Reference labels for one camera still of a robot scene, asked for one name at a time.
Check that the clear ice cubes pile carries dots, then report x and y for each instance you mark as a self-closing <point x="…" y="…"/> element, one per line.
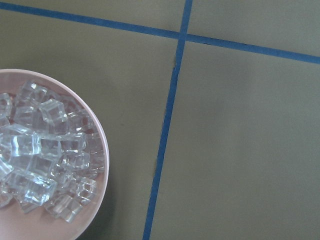
<point x="50" y="152"/>

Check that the pink bowl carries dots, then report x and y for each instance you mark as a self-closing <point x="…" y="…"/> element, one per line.
<point x="38" y="224"/>

